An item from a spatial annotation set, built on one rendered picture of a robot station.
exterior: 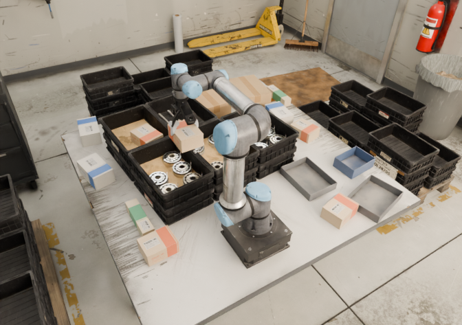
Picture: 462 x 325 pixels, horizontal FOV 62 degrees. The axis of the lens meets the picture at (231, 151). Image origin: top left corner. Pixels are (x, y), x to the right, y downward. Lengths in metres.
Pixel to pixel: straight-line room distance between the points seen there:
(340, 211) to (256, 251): 0.53
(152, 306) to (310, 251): 0.77
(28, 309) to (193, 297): 0.82
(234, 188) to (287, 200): 0.65
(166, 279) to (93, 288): 0.98
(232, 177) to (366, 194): 1.01
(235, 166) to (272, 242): 0.49
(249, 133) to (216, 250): 0.72
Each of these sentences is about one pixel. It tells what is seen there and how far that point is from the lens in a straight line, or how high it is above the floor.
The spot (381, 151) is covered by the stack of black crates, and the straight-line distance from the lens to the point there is 2.97.
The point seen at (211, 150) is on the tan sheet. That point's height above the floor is 0.83.
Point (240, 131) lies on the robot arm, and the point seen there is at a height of 1.43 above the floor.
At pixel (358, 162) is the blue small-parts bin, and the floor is 0.70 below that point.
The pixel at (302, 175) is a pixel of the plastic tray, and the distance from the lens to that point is 2.31.
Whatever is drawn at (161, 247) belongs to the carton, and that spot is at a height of 0.78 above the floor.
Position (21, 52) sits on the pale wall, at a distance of 5.09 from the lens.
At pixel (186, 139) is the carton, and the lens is 1.85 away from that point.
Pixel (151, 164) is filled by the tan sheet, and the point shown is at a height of 0.83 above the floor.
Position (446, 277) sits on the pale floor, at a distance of 3.05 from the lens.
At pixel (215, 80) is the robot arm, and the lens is 1.69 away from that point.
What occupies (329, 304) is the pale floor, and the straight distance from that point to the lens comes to 2.65.
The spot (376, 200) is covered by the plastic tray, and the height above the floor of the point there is 0.70.
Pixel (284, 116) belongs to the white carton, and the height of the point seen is 0.79.
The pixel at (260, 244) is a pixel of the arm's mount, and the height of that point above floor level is 0.81.
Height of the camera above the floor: 2.22
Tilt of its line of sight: 39 degrees down
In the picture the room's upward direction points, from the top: 2 degrees clockwise
